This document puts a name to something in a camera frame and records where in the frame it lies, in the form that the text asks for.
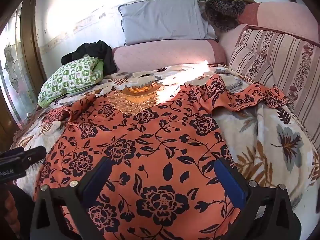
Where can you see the small striped floral cushion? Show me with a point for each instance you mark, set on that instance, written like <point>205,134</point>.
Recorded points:
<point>247,62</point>

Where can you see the black cloth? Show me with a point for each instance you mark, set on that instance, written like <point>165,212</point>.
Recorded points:
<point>100,51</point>

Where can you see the large striped floral cushion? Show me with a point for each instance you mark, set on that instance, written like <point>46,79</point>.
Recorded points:
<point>295,62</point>

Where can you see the cream leaf print blanket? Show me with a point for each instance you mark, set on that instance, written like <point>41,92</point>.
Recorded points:
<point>262,132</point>

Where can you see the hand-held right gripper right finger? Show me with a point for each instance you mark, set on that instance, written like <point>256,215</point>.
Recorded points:
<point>230,183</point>

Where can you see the pink sofa backrest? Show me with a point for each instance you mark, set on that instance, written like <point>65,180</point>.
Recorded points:
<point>280,15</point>

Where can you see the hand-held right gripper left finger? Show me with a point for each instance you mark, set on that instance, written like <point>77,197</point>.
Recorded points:
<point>98,177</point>

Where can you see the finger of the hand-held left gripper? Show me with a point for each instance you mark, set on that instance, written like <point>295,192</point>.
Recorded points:
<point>36,153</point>

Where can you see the green patterned pillow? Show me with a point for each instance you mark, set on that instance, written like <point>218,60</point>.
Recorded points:
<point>72,76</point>

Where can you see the orange black floral garment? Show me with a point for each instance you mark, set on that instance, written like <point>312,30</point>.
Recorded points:
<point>155,140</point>

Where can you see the grey pillow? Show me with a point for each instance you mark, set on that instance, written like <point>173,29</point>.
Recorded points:
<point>162,20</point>

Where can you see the person's left forearm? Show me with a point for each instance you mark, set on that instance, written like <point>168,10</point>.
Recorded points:
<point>15,212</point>

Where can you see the dark fuzzy cushion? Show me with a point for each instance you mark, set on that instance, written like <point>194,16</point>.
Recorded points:
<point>222,13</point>

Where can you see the pink bolster cushion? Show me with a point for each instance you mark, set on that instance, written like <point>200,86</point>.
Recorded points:
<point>170,53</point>

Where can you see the stained glass door panel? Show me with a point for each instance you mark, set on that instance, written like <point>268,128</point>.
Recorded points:
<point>15,75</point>

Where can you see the wooden door frame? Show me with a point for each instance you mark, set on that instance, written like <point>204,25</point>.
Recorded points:
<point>30,35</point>

